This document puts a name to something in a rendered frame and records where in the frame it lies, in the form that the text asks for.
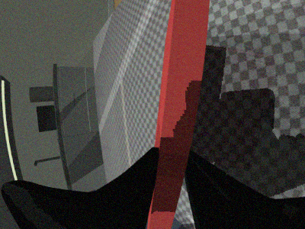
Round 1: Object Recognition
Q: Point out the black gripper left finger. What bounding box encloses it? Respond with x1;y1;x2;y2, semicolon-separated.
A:
1;147;159;229

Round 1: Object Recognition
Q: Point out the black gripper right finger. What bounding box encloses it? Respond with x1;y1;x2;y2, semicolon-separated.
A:
185;150;305;229

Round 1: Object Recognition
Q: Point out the red lid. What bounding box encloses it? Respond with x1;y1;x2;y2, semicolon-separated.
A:
147;0;210;229

